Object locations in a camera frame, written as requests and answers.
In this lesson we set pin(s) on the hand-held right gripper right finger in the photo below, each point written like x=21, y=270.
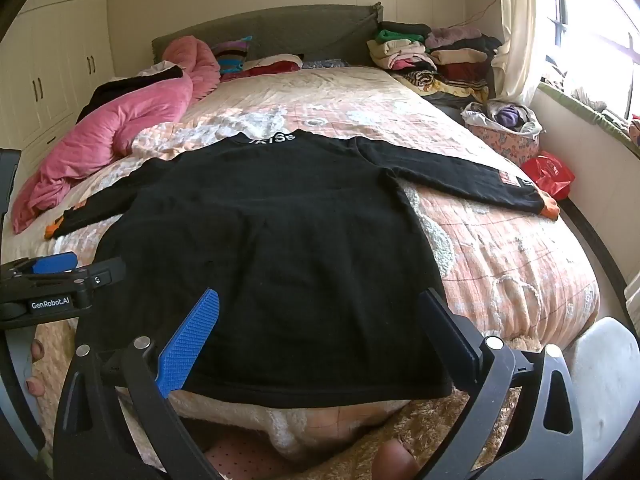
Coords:
x=452, y=340

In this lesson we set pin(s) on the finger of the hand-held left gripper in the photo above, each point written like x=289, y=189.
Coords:
x=55, y=262
x=102, y=272

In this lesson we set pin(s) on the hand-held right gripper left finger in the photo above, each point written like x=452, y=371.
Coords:
x=190, y=340

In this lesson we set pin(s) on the black sweater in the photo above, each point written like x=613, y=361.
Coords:
x=280, y=260

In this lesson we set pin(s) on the pile of folded clothes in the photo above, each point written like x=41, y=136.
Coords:
x=425, y=55

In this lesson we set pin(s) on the person's left hand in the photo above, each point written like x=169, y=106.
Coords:
x=35, y=385

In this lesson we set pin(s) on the bed with peach quilt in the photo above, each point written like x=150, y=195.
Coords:
x=500, y=270

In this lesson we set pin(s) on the beige fluffy blanket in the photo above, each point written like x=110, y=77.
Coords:
x=435, y=425

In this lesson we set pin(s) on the pink duvet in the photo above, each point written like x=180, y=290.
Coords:
x=100, y=135

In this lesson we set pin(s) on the person's leg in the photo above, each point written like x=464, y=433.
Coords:
x=395, y=462

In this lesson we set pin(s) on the black garment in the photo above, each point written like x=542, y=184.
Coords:
x=120, y=87

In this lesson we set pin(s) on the red plastic bag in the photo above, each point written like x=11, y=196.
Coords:
x=547, y=172

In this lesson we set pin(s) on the cream wardrobe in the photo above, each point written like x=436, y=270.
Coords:
x=55, y=60

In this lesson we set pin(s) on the floral laundry basket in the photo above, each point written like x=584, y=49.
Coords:
x=500, y=142

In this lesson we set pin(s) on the striped pillow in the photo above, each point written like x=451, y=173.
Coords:
x=232, y=57

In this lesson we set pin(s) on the green windowsill cushion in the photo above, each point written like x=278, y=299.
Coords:
x=600, y=120

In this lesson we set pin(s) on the red folded cloth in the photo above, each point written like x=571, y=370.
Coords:
x=277, y=66

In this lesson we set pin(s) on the blue patterned cloth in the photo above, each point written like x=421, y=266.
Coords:
x=325, y=64

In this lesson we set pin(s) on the cream curtain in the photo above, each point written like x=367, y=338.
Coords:
x=515, y=35

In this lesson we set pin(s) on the grey-green headboard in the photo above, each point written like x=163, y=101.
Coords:
x=300, y=30

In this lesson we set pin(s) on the window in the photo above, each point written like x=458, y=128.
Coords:
x=595, y=35

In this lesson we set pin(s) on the dark bed frame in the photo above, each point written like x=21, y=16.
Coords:
x=605, y=250

